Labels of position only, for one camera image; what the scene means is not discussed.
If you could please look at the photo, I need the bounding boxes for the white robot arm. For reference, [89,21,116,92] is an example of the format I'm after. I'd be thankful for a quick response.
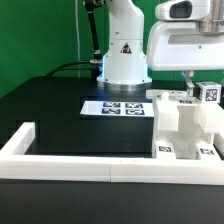
[97,0,224,91]

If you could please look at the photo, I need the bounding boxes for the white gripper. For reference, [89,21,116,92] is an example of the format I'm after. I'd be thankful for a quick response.
[146,22,224,97]

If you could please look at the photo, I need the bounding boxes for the white marker sheet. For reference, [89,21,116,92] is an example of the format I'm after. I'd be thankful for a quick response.
[81,101,154,117]

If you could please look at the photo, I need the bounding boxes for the white tagged cube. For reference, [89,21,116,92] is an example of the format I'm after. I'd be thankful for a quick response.
[196,82,221,103]

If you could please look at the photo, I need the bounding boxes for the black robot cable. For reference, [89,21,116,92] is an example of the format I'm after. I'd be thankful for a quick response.
[46,0,105,78]

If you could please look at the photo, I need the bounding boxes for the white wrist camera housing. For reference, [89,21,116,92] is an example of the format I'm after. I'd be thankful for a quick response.
[155,0,210,21]

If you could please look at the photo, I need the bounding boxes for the white U-shaped obstacle frame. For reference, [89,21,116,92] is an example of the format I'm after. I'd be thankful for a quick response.
[0,122,224,186]

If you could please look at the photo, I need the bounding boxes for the white chair back part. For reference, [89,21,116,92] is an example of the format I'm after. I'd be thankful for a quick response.
[145,89,224,160]

